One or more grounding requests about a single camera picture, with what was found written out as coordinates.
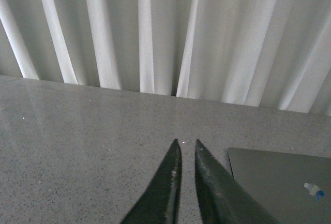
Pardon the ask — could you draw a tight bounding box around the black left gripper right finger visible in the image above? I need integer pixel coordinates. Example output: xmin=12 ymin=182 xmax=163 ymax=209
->
xmin=195 ymin=140 xmax=280 ymax=223

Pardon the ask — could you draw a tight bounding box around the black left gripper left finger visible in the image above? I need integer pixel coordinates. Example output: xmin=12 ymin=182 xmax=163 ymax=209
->
xmin=121 ymin=139 xmax=182 ymax=223

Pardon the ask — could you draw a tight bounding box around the grey laptop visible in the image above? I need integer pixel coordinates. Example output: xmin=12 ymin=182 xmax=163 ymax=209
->
xmin=228 ymin=147 xmax=330 ymax=223

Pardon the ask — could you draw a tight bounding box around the white pleated curtain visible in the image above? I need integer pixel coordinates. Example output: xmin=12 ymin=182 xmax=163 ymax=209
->
xmin=1 ymin=0 xmax=330 ymax=115

